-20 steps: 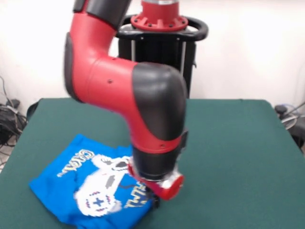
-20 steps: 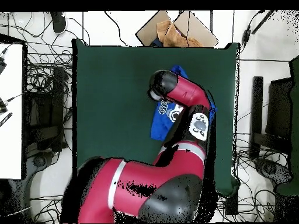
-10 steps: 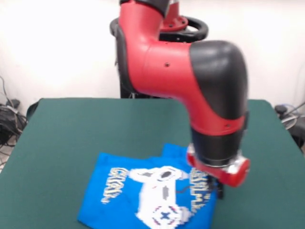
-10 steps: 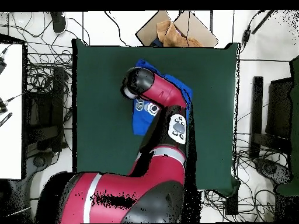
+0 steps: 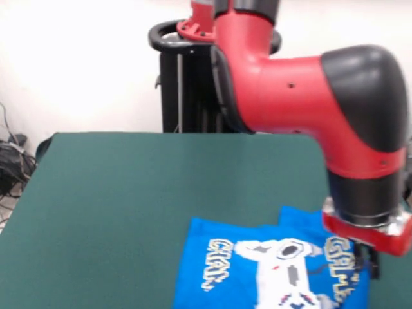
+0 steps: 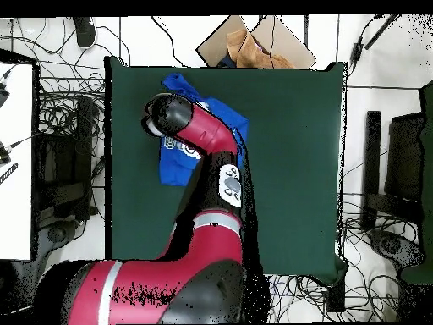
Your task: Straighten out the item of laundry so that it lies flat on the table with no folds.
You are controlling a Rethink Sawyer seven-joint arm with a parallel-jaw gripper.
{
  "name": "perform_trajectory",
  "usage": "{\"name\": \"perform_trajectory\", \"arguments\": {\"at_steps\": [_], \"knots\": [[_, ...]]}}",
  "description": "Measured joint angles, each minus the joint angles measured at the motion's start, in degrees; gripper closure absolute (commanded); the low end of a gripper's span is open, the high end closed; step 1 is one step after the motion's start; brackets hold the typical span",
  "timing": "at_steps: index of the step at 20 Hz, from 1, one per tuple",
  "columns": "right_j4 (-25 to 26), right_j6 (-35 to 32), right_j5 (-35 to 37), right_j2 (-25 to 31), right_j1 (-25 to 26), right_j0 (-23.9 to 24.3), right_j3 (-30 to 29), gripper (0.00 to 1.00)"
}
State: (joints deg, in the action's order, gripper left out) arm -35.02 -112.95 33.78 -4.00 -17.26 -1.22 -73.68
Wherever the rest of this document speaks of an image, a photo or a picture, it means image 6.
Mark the person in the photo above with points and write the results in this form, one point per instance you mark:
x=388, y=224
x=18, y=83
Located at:
x=84, y=32

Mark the brown cardboard box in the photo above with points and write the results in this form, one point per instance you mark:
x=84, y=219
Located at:
x=287, y=44

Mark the black power adapter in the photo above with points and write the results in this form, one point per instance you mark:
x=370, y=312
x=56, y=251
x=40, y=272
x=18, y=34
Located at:
x=356, y=50

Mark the thin black rod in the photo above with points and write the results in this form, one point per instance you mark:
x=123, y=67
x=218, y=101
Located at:
x=380, y=32

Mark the black striped bar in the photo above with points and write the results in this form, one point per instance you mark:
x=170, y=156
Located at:
x=8, y=173

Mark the tan towel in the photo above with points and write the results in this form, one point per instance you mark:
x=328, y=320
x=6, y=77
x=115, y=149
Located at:
x=253, y=56

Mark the blue printed t-shirt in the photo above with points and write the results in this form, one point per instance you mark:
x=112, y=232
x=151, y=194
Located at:
x=176, y=169

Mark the green draped cloth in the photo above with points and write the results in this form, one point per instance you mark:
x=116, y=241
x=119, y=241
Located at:
x=427, y=203

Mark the dark green table cloth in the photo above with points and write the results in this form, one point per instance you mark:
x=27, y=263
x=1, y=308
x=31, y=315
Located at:
x=287, y=169

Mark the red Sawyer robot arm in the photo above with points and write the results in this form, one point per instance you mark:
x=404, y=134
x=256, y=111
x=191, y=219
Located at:
x=203, y=271

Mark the white desk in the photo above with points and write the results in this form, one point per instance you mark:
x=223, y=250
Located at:
x=17, y=203

